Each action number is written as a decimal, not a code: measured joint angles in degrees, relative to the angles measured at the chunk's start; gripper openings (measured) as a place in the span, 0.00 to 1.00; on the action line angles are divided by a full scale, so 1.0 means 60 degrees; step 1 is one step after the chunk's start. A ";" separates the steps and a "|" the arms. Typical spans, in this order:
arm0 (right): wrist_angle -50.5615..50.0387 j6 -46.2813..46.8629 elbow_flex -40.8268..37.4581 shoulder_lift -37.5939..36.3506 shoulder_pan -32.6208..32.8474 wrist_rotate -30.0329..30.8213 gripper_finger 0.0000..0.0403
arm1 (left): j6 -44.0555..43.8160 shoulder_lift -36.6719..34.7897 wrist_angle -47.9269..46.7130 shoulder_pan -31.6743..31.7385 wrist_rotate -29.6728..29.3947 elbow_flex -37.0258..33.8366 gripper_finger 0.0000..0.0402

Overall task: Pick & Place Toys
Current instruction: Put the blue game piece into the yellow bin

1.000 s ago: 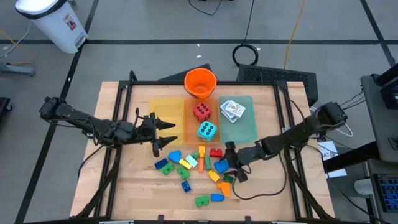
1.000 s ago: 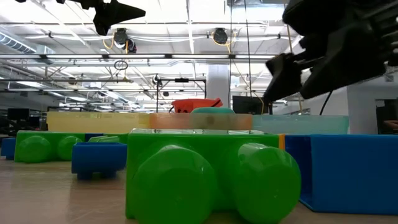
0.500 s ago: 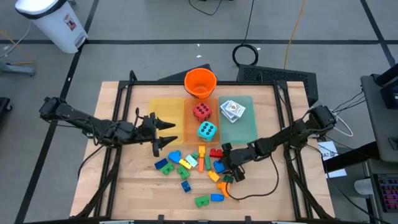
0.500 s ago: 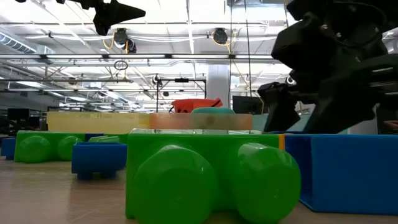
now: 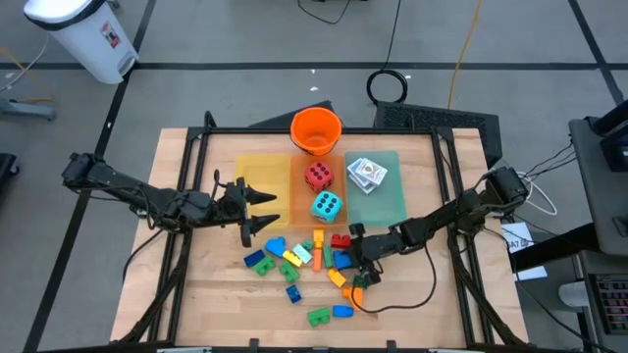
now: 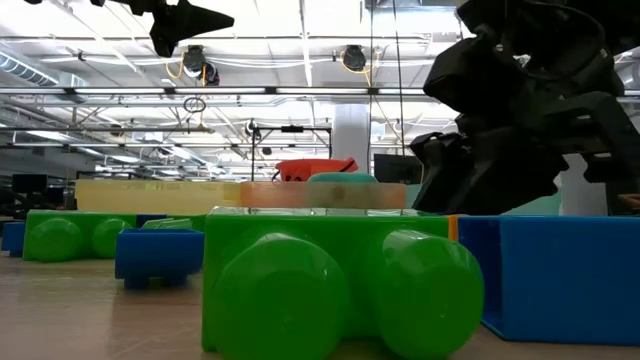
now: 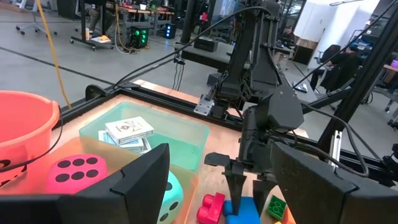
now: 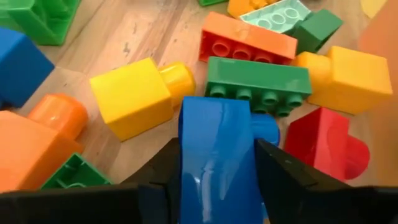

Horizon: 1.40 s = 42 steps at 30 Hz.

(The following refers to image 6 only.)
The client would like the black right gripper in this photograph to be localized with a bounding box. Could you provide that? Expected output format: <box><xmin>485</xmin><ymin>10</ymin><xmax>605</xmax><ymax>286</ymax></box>
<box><xmin>409</xmin><ymin>19</ymin><xmax>640</xmax><ymax>215</ymax></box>

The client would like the teal foam die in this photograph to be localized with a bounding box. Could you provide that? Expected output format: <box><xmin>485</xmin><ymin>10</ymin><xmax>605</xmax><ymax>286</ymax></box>
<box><xmin>305</xmin><ymin>171</ymin><xmax>380</xmax><ymax>209</ymax></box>

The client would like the blue toy brick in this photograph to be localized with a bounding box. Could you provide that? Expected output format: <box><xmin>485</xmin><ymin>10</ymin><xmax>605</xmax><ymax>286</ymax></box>
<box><xmin>457</xmin><ymin>214</ymin><xmax>640</xmax><ymax>347</ymax></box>
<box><xmin>0</xmin><ymin>221</ymin><xmax>27</xmax><ymax>258</ymax></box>
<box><xmin>114</xmin><ymin>228</ymin><xmax>206</xmax><ymax>291</ymax></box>

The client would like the green toy brick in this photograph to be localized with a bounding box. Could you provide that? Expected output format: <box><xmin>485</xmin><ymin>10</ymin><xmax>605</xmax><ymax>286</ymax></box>
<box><xmin>201</xmin><ymin>206</ymin><xmax>486</xmax><ymax>360</ymax></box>
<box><xmin>141</xmin><ymin>214</ymin><xmax>208</xmax><ymax>232</ymax></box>
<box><xmin>22</xmin><ymin>209</ymin><xmax>139</xmax><ymax>263</ymax></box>

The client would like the long ceiling light bar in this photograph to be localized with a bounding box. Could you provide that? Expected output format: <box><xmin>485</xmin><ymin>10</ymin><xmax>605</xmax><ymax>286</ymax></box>
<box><xmin>0</xmin><ymin>85</ymin><xmax>436</xmax><ymax>97</ymax></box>

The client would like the teal translucent plastic bin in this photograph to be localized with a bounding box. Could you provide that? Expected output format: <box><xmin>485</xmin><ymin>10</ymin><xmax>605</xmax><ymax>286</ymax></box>
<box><xmin>405</xmin><ymin>182</ymin><xmax>564</xmax><ymax>217</ymax></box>

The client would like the black monitor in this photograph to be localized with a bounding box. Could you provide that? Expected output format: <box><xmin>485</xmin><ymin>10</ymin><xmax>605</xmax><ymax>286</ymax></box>
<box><xmin>373</xmin><ymin>153</ymin><xmax>424</xmax><ymax>185</ymax></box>

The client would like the white building column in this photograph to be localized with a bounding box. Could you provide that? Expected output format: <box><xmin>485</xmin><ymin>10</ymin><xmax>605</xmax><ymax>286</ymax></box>
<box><xmin>332</xmin><ymin>103</ymin><xmax>371</xmax><ymax>174</ymax></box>

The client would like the yellow translucent plastic bin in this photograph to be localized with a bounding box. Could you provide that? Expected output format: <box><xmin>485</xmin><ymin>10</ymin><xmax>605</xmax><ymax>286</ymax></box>
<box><xmin>74</xmin><ymin>178</ymin><xmax>244</xmax><ymax>217</ymax></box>

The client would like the orange pumpkin face bucket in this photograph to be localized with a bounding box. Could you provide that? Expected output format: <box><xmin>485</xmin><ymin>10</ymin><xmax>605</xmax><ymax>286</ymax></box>
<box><xmin>273</xmin><ymin>157</ymin><xmax>360</xmax><ymax>183</ymax></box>

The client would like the small dark monitor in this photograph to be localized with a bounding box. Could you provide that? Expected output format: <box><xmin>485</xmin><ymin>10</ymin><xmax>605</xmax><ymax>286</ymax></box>
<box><xmin>12</xmin><ymin>173</ymin><xmax>49</xmax><ymax>195</ymax></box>

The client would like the black hanging cable reel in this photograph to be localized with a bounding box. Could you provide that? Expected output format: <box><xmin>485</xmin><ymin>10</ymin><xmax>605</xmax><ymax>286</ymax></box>
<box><xmin>341</xmin><ymin>44</ymin><xmax>369</xmax><ymax>73</ymax></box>
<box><xmin>180</xmin><ymin>44</ymin><xmax>221</xmax><ymax>87</ymax></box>

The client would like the black cable ring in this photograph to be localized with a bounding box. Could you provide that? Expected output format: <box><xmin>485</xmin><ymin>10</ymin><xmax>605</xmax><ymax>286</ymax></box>
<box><xmin>182</xmin><ymin>96</ymin><xmax>207</xmax><ymax>115</ymax></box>

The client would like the silver ventilation duct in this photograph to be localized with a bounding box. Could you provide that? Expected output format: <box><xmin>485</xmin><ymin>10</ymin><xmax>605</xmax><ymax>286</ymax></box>
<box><xmin>0</xmin><ymin>49</ymin><xmax>90</xmax><ymax>89</ymax></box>

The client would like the thin black hanging cable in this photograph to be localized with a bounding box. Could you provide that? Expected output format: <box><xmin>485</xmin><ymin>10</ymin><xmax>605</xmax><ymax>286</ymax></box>
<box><xmin>367</xmin><ymin>0</ymin><xmax>376</xmax><ymax>174</ymax></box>

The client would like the black metal frame stand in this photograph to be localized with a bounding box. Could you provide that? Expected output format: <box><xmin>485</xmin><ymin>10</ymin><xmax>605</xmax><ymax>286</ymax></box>
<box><xmin>249</xmin><ymin>125</ymin><xmax>334</xmax><ymax>182</ymax></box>

